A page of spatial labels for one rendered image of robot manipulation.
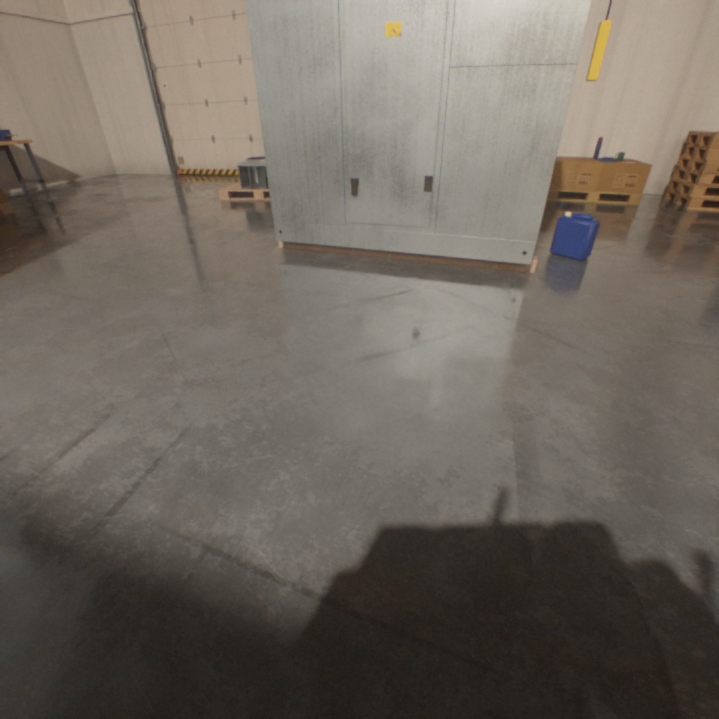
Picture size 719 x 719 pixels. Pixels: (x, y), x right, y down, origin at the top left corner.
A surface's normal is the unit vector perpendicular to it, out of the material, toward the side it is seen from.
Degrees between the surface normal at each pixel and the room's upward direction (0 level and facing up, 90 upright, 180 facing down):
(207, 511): 0
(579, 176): 90
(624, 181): 90
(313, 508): 0
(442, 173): 90
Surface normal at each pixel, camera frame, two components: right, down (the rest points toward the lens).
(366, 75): -0.33, 0.53
